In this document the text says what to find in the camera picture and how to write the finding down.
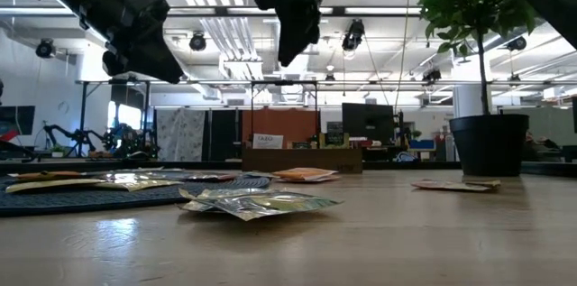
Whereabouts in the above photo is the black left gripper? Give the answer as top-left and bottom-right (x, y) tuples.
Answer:
(101, 0), (186, 85)

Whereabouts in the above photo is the yellow Ahmad tea packet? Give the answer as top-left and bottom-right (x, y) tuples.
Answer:
(5, 178), (108, 195)
(95, 179), (185, 193)

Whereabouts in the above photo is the black ceiling spotlight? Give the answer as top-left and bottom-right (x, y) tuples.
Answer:
(340, 18), (367, 52)
(504, 35), (528, 52)
(34, 37), (58, 60)
(188, 31), (208, 52)
(421, 67), (443, 84)

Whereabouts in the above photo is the white patterned curtain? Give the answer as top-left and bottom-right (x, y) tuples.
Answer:
(154, 108), (207, 162)

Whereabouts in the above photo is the orange partition panel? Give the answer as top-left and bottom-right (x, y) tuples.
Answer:
(241, 107), (320, 150)

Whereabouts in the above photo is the black partition panel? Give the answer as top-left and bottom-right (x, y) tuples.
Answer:
(207, 108), (244, 161)

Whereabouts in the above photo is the black computer monitor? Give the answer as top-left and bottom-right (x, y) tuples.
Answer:
(341, 102), (396, 146)

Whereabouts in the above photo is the brown wooden compartment box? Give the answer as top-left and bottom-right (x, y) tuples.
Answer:
(241, 147), (364, 175)

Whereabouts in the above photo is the round dark woven placemat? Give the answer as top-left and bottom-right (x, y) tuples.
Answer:
(0, 173), (272, 218)

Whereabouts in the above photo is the blue box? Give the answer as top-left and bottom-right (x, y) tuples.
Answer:
(408, 139), (437, 152)

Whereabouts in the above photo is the white pillar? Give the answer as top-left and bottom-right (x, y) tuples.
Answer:
(452, 83), (487, 119)

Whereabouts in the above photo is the green plant in black pot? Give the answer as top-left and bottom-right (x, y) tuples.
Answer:
(402, 0), (540, 178)

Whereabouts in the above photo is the grey-green partition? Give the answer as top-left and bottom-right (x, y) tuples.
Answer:
(499, 107), (577, 147)

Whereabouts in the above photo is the black background rig frame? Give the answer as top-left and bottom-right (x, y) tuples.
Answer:
(74, 78), (154, 160)

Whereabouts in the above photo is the dark wall monitor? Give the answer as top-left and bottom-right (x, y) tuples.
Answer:
(0, 105), (37, 137)

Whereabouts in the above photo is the black metal rig frame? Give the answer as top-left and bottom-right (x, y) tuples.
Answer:
(0, 158), (577, 178)

